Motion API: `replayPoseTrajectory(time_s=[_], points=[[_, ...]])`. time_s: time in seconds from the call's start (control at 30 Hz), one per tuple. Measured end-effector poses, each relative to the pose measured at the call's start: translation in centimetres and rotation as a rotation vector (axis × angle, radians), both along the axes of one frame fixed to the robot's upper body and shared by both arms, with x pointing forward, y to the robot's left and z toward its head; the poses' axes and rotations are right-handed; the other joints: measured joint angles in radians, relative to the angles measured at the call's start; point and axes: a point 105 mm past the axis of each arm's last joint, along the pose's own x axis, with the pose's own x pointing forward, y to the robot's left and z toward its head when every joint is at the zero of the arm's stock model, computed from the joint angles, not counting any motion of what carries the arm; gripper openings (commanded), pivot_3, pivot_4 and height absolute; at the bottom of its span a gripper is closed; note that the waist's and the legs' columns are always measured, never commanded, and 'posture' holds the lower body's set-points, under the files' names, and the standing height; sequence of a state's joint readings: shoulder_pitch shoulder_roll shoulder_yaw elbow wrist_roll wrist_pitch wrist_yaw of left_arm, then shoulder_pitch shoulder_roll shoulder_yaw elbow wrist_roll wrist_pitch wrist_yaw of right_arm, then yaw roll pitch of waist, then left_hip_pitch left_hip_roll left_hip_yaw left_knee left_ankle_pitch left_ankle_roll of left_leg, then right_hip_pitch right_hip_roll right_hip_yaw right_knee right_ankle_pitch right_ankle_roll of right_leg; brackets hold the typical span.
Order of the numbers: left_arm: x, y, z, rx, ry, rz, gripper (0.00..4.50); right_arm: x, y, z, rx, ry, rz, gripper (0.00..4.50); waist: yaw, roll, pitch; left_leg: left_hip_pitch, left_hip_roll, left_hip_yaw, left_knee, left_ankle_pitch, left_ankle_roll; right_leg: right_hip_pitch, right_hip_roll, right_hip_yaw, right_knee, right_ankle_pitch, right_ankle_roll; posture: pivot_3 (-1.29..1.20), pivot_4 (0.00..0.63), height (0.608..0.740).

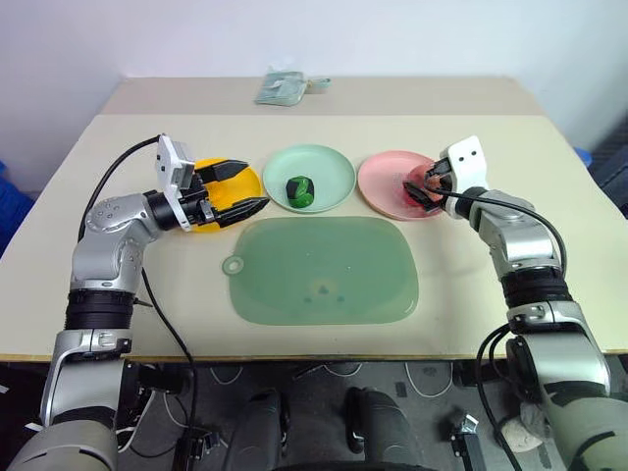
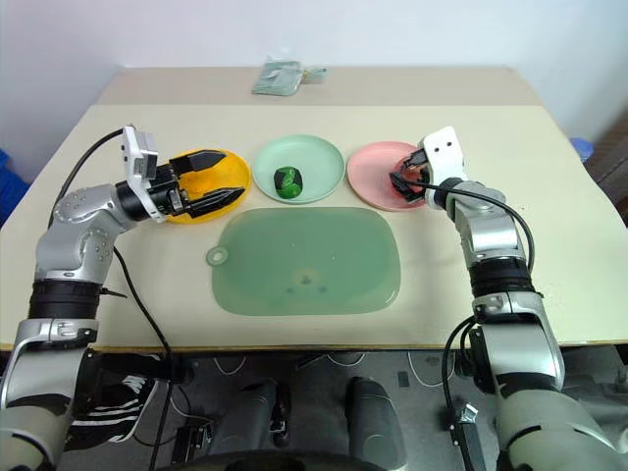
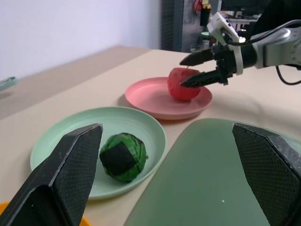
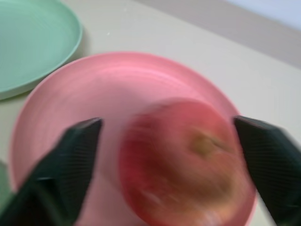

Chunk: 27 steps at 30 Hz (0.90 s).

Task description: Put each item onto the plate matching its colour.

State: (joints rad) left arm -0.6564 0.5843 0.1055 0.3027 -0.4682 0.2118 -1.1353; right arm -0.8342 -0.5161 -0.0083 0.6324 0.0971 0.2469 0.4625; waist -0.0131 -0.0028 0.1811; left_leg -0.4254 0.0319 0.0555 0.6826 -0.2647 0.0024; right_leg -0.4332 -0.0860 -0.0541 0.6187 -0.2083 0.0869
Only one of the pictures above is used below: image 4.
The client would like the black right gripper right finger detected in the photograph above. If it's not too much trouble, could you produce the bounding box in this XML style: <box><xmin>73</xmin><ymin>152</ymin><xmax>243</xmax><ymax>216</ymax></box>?
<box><xmin>233</xmin><ymin>115</ymin><xmax>301</xmax><ymax>226</ymax></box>

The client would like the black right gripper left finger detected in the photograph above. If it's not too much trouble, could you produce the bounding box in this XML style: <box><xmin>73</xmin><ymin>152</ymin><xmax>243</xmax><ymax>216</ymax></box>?
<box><xmin>0</xmin><ymin>117</ymin><xmax>103</xmax><ymax>226</ymax></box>

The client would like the red apple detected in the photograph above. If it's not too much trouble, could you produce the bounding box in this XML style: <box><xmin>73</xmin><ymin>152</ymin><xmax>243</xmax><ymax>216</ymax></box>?
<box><xmin>119</xmin><ymin>98</ymin><xmax>256</xmax><ymax>226</ymax></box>

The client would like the pink plate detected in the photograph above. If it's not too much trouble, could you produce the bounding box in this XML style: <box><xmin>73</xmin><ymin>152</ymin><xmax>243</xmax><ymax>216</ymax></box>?
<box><xmin>9</xmin><ymin>51</ymin><xmax>258</xmax><ymax>226</ymax></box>

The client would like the green plate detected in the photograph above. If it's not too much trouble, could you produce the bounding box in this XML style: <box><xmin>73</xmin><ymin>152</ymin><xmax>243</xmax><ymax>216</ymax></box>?
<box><xmin>0</xmin><ymin>0</ymin><xmax>83</xmax><ymax>101</ymax></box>

